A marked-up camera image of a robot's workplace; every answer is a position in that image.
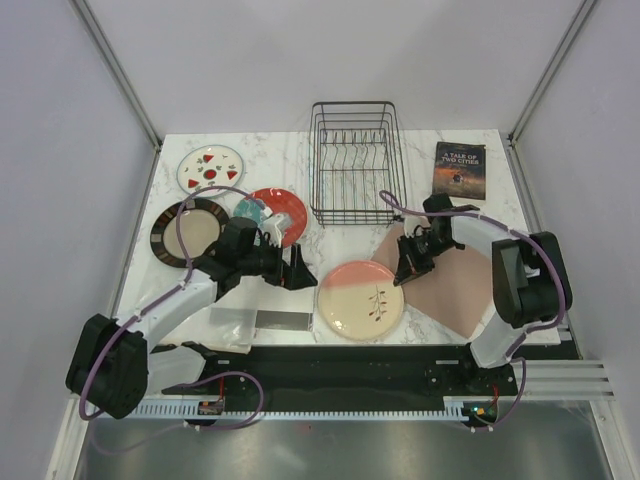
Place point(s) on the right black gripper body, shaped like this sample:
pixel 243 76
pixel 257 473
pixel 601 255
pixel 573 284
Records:
pixel 420 250

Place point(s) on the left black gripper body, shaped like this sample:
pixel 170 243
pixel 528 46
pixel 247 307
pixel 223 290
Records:
pixel 267 263

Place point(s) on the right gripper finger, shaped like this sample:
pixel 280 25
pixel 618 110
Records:
pixel 401 267
pixel 405 277

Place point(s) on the pink cream leaf plate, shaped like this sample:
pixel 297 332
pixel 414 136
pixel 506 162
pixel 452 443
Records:
pixel 359 301

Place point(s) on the red blue flower plate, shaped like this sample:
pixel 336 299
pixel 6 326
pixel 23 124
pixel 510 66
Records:
pixel 279 201

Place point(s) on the black wire dish rack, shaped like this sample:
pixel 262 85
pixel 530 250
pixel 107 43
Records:
pixel 355 151

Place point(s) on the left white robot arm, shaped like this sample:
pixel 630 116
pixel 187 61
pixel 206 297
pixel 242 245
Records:
pixel 115 363

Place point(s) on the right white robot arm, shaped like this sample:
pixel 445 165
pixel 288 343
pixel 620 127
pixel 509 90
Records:
pixel 530 286

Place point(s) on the pink placemat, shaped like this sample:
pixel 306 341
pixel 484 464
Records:
pixel 457 293

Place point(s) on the brown rimmed beige plate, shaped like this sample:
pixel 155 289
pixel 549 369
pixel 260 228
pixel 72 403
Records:
pixel 201 223

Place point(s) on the clear plastic bag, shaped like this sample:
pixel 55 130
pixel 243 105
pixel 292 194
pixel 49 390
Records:
pixel 234 323

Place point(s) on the tale of two cities book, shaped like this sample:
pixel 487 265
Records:
pixel 460 170

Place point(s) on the white watermelon pattern plate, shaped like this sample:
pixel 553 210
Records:
pixel 211 165

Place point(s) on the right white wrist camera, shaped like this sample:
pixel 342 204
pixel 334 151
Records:
pixel 413 225

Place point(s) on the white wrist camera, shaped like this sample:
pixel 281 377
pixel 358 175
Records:
pixel 274 226
pixel 413 225

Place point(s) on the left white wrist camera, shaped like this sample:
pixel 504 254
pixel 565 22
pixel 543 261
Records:
pixel 274 226

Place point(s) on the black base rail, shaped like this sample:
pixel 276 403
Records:
pixel 301 379

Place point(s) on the white cable duct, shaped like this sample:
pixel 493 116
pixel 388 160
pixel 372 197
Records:
pixel 209 408

